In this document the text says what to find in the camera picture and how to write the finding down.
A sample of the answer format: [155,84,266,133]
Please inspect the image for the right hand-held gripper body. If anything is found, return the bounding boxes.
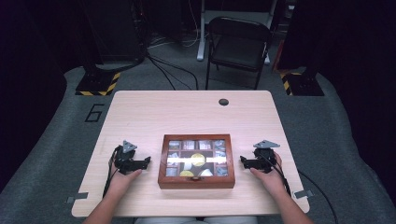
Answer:
[252,139,280,175]

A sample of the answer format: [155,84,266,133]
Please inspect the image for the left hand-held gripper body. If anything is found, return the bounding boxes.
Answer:
[112,140,138,175]

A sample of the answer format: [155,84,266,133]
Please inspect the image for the wooden box with glass lid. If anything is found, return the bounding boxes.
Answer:
[157,133,236,190]

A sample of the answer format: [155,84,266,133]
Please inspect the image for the person's left hand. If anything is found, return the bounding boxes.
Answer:
[106,164,143,195]

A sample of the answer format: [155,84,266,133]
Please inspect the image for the person's right hand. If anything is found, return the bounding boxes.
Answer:
[250,152,289,195]

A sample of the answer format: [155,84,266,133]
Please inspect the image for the grey tape strip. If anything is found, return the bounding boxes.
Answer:
[65,191,90,204]
[293,189,315,200]

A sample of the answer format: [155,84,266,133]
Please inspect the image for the person's lap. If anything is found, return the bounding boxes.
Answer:
[134,216,260,224]

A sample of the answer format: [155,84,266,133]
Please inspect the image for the striped stand base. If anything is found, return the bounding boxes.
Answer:
[75,69,121,97]
[278,71,325,97]

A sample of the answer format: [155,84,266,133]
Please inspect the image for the black folding chair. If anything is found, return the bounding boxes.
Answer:
[205,16,273,91]

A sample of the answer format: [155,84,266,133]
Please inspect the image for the dark equipment cabinet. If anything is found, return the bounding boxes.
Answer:
[82,0,148,64]

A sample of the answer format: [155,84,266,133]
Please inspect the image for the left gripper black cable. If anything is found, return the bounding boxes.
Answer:
[102,146,121,199]

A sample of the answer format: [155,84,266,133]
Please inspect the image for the black floor cables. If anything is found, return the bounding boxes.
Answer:
[145,50,200,91]

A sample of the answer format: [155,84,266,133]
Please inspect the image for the white floor cables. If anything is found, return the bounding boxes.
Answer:
[148,29,201,49]

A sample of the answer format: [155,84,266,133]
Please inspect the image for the white desk frame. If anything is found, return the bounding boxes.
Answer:
[196,0,278,65]

